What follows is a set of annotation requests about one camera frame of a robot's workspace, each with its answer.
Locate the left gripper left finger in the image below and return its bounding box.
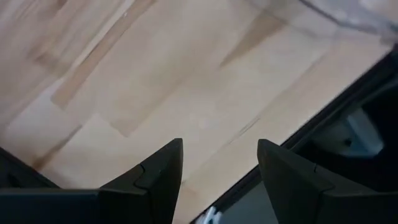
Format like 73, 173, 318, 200
0, 138, 184, 224

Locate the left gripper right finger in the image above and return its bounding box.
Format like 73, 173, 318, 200
257, 138, 398, 224

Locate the clear plastic bin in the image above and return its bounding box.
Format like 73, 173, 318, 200
245, 0, 398, 44

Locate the silver table bracket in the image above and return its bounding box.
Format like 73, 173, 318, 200
195, 206, 223, 224

